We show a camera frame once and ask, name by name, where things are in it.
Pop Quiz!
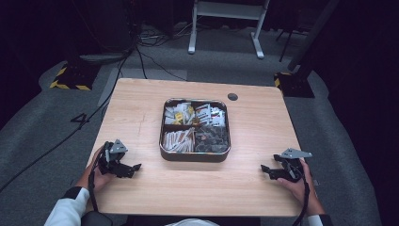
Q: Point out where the pile of brown white sachets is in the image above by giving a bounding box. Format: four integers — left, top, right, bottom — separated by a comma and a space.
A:
162, 127, 196, 153

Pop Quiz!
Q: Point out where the hand-held gripper black cable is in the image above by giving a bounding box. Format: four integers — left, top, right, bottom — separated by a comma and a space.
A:
88, 147, 109, 213
291, 159, 311, 226

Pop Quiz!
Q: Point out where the black yellow striped stand base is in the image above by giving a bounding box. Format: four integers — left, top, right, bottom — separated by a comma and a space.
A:
273, 71, 316, 99
49, 64, 100, 91

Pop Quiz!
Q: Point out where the pile of white red packets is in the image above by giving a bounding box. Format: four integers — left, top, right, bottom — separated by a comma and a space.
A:
195, 103, 227, 127

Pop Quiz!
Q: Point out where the long black floor cable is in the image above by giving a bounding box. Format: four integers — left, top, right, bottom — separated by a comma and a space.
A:
0, 46, 139, 193

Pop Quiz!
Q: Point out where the thin black floor cable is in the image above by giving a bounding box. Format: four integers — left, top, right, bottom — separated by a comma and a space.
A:
136, 46, 188, 82

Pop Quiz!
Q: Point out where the dark four-compartment box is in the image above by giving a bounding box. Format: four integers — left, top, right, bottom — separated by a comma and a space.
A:
159, 98, 232, 163

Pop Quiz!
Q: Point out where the left hand-held gripper black cable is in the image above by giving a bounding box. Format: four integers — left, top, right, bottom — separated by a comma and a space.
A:
88, 147, 109, 213

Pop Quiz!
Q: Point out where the pile of dark packets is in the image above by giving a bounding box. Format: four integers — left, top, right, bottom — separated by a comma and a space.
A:
195, 125, 230, 153

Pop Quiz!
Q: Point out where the person's left hand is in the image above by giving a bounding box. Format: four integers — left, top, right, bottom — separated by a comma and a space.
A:
75, 145, 117, 194

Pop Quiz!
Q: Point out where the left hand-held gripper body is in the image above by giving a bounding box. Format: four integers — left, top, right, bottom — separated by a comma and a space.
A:
98, 138, 129, 177

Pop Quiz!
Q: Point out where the white metal stand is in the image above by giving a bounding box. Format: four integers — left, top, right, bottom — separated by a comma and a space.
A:
187, 0, 271, 60

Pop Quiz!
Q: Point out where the black slanted stand pole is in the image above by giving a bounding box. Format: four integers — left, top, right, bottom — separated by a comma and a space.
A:
286, 0, 342, 72

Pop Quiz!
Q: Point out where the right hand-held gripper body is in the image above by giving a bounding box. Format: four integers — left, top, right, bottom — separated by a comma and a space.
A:
272, 148, 313, 184

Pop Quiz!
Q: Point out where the person's white torso clothing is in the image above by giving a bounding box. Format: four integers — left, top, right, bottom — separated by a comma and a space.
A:
164, 218, 220, 226

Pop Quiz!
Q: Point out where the person's right hand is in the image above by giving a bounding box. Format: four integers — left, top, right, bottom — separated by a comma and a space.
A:
277, 158, 326, 217

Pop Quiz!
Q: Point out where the bundle of floor cables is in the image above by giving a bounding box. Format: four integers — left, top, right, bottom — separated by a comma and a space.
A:
136, 23, 196, 49

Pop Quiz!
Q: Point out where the right hand-held gripper black cable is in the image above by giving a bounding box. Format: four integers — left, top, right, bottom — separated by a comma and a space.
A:
291, 159, 311, 226

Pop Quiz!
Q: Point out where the pile of white yellow packets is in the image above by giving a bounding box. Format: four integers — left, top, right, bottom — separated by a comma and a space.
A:
164, 103, 196, 126

